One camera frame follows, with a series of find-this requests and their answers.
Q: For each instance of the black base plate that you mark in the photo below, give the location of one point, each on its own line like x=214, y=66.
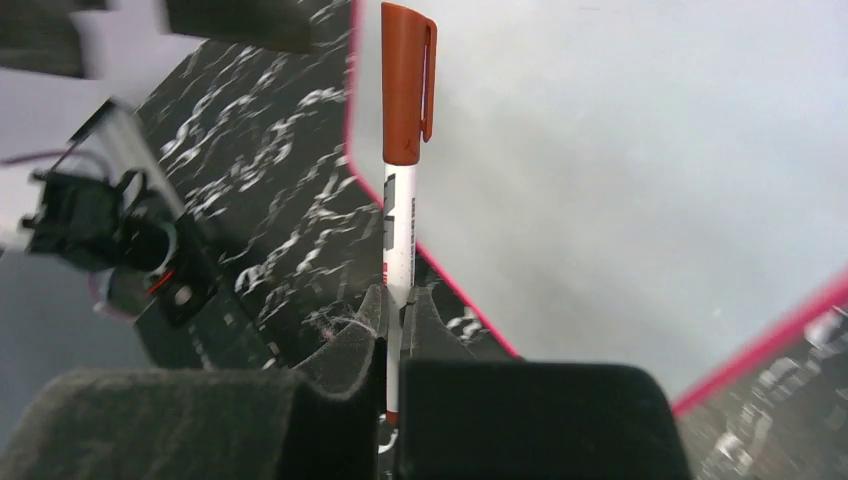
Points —
x=195, y=320

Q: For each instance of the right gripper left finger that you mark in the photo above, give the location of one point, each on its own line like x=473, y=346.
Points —
x=318, y=420

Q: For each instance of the red marker cap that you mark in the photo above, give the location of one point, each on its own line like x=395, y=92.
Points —
x=409, y=47

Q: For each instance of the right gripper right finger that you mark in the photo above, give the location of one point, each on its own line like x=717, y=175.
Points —
x=461, y=417

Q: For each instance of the aluminium rail frame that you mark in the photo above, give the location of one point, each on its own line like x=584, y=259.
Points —
x=117, y=130

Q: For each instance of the pink framed whiteboard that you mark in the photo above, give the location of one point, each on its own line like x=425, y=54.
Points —
x=660, y=183

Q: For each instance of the white marker pen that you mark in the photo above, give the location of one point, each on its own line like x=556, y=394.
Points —
x=398, y=272

